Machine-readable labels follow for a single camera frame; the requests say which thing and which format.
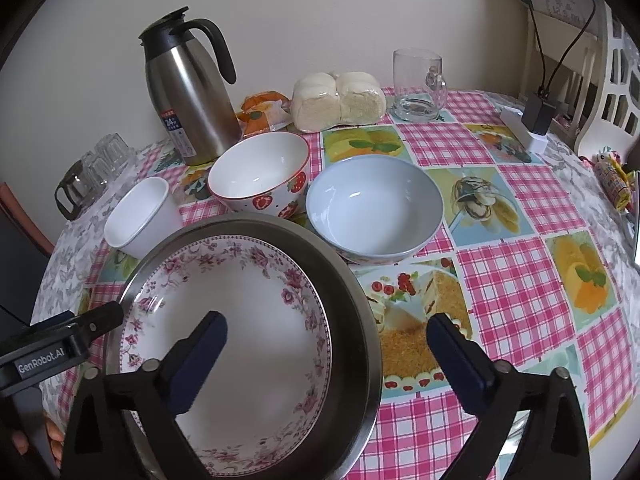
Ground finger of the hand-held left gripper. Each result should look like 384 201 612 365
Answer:
75 301 125 347

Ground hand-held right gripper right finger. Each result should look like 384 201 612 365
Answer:
426 312 592 480

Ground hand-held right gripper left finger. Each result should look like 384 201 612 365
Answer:
60 310 228 480

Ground floral rim round plate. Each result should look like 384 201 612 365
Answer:
120 239 332 478

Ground stainless steel plate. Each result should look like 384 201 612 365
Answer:
102 212 383 480

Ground white square bowl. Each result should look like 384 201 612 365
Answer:
103 176 185 259

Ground plain light blue bowl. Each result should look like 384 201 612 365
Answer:
305 155 444 265

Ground strawberry print bowl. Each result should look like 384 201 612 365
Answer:
207 131 311 220

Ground person's left hand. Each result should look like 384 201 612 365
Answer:
10 419 65 467

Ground dark cabinet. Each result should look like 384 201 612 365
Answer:
0 182 56 341

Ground pink checked tablecloth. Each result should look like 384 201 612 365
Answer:
82 87 640 480

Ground colourful candy roll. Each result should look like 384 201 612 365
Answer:
592 152 637 213

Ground stainless steel thermos jug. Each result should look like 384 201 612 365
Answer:
138 6 243 167

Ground white power strip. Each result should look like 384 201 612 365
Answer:
500 106 547 155

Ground orange snack packet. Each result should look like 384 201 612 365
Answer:
237 91 292 138

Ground black charger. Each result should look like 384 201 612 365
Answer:
522 91 558 136

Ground clear glass mug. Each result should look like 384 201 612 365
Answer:
391 49 448 122

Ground bag of white buns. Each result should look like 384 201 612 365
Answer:
291 72 387 133

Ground white lattice chair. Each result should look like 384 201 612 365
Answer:
577 2 640 161

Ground glass pitcher with dark handle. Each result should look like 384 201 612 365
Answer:
54 159 101 221

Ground black cable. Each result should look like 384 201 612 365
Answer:
517 0 547 95
540 0 598 96

